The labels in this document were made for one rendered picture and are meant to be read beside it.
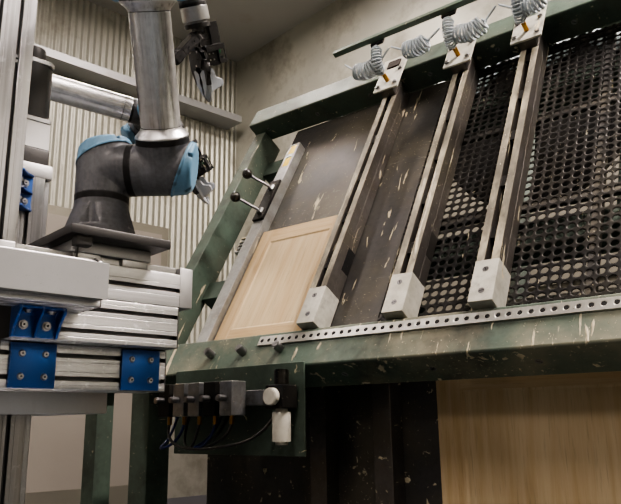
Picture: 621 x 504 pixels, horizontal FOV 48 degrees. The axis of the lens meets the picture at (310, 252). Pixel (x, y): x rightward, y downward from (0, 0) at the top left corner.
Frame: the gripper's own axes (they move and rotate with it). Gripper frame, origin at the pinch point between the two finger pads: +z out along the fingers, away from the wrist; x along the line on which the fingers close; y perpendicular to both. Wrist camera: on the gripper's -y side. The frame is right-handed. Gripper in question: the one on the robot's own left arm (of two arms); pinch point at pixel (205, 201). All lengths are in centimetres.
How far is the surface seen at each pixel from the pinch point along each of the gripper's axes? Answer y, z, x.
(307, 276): 27.2, 33.0, -18.6
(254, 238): 6.2, 19.5, 8.1
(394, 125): 63, 7, 30
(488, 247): 83, 37, -47
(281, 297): 17.7, 35.1, -21.9
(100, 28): -156, -137, 315
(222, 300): -4.6, 30.4, -14.3
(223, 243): -13.1, 18.9, 24.8
